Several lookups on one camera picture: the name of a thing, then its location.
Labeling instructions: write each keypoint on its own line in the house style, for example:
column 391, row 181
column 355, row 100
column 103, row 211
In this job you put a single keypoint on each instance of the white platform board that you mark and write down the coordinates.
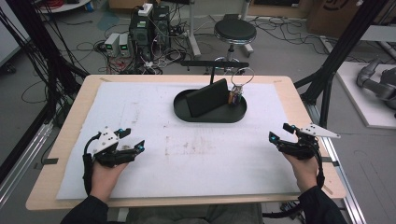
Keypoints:
column 358, row 102

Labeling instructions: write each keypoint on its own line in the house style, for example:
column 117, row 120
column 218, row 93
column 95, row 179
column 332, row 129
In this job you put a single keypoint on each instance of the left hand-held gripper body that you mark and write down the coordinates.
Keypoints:
column 109, row 152

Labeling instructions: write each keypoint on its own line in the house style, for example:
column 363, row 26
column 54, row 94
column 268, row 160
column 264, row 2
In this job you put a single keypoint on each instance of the aluminium rail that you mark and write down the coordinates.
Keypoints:
column 345, row 186
column 21, row 161

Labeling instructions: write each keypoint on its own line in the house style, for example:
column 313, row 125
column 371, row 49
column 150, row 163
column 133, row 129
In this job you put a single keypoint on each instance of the person's legs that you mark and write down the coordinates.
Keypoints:
column 193, row 215

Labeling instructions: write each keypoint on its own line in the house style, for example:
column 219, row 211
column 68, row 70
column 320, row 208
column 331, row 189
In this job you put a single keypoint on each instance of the person's right hand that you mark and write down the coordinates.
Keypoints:
column 303, row 172

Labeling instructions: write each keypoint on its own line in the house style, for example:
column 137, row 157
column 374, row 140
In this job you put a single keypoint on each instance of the black wallet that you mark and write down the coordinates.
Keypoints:
column 207, row 98

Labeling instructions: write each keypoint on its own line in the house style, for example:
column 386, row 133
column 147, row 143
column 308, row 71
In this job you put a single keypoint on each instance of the black tape strip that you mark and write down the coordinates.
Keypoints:
column 49, row 161

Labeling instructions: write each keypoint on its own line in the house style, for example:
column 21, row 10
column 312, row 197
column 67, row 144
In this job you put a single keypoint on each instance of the person's left hand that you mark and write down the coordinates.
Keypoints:
column 104, row 180

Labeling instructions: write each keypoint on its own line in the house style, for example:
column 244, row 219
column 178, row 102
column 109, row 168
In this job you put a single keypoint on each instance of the black round stool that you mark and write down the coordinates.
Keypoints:
column 235, row 31

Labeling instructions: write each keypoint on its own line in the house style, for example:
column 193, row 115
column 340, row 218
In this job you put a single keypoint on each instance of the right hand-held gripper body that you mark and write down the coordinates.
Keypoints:
column 300, row 147

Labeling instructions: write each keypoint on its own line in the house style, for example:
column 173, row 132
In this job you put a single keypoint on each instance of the black computer tower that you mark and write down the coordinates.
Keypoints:
column 161, row 25
column 140, row 34

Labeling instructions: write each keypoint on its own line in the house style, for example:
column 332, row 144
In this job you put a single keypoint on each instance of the white power adapter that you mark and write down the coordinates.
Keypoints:
column 145, row 9

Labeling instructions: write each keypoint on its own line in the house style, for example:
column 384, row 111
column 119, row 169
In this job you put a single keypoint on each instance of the white power supply unit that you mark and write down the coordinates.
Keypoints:
column 111, row 45
column 124, row 45

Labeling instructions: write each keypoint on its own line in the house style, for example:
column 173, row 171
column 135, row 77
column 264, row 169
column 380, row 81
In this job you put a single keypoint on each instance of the black metal frame post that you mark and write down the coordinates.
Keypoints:
column 345, row 43

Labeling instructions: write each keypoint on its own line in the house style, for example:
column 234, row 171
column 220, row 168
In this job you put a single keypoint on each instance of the white table leg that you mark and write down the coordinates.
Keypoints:
column 193, row 31

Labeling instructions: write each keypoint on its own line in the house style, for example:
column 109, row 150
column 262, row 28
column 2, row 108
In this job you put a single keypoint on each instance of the wooden table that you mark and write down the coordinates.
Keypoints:
column 67, row 146

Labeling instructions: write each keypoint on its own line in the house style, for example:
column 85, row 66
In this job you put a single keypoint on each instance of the black oval tray with stand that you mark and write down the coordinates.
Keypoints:
column 205, row 118

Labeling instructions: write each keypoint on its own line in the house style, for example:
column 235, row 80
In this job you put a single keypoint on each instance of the cardboard box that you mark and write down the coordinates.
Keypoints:
column 342, row 15

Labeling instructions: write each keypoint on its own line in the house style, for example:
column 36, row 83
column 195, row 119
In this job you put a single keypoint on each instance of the white table mat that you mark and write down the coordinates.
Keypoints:
column 155, row 149

